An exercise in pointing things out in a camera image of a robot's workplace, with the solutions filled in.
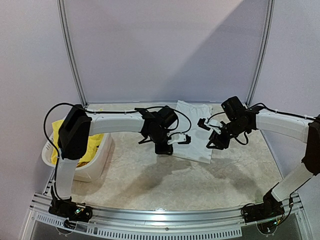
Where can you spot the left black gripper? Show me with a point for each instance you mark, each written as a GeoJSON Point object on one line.
{"type": "Point", "coordinates": [164, 151]}

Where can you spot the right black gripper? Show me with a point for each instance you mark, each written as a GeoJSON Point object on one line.
{"type": "Point", "coordinates": [217, 139]}

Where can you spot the white t-shirt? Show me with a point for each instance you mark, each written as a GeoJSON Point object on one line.
{"type": "Point", "coordinates": [188, 120]}

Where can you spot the yellow garment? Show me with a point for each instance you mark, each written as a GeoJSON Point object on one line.
{"type": "Point", "coordinates": [90, 147]}

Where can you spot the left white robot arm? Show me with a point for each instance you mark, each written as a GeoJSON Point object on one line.
{"type": "Point", "coordinates": [154, 124]}

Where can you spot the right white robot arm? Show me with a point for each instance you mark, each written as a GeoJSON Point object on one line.
{"type": "Point", "coordinates": [244, 120]}

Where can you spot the white plastic laundry basket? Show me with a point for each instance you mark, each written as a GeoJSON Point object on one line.
{"type": "Point", "coordinates": [92, 170]}

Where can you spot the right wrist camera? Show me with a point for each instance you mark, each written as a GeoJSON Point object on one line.
{"type": "Point", "coordinates": [210, 124]}

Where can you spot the front aluminium rail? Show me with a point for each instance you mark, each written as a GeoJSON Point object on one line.
{"type": "Point", "coordinates": [125, 224]}

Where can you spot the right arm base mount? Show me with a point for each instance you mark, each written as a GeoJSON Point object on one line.
{"type": "Point", "coordinates": [269, 208]}

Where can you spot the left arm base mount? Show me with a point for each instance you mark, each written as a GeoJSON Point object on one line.
{"type": "Point", "coordinates": [68, 209]}

